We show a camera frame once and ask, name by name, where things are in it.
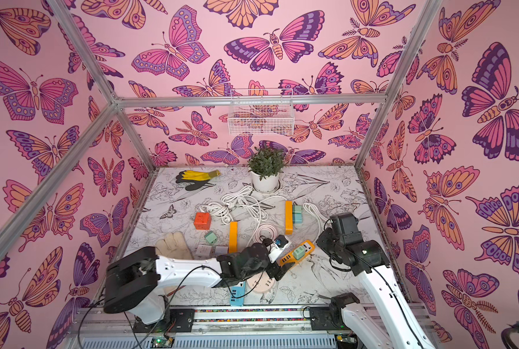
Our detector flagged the pink round socket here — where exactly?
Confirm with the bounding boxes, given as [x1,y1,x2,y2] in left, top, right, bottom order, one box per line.
[255,274,277,294]

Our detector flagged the pink USB charger plug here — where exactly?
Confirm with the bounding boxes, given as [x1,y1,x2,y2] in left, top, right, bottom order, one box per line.
[214,246,228,257]

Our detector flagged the small yellow power strip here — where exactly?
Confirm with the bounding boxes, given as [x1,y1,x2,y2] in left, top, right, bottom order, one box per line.
[278,240,316,267]

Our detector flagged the blue power strip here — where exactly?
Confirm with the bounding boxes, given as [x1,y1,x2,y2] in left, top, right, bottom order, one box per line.
[230,282,246,307]

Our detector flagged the green USB charger plug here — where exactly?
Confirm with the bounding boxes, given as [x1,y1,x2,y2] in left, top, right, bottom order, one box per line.
[204,231,218,245]

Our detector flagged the white USB charger plug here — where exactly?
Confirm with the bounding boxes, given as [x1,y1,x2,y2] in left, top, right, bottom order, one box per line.
[195,244,212,260]

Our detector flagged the orange cube socket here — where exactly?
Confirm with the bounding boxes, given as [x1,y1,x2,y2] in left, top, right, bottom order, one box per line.
[193,212,211,231]

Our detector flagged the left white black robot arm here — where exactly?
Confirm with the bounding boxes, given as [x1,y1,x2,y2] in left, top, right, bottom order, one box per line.
[103,240,296,324]

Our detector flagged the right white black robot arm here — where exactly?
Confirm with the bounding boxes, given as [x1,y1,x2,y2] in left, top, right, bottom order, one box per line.
[316,213,435,348]

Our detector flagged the green plug on small strip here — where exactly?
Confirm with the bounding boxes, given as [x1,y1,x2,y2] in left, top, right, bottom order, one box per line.
[292,246,307,260]

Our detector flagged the blue plug on rear strip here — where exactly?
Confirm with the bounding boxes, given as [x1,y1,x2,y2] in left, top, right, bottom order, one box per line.
[292,213,303,224]

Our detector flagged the orange power strip rear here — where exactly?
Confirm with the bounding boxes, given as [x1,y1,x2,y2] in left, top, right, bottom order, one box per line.
[284,201,294,235]

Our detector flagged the beige cloth glove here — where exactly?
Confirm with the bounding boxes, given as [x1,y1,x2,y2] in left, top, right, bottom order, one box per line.
[155,232,193,260]

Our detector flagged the potted green plant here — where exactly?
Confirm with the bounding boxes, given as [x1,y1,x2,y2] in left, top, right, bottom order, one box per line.
[248,147,285,193]

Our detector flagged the yellow black work gloves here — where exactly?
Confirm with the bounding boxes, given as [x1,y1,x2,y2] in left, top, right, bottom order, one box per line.
[175,170,221,191]

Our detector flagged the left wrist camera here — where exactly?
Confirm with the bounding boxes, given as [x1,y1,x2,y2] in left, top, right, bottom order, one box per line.
[268,235,290,263]

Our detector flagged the white cable bundle left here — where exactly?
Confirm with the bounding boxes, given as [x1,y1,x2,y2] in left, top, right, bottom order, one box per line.
[199,202,234,226]

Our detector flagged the white coiled cable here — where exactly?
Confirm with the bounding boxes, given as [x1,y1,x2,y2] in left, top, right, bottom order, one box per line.
[219,185,330,236]

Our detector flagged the white wire basket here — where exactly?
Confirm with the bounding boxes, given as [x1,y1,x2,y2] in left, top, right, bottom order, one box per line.
[226,88,295,137]

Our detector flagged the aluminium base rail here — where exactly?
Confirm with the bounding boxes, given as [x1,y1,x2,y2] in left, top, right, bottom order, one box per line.
[62,305,371,348]

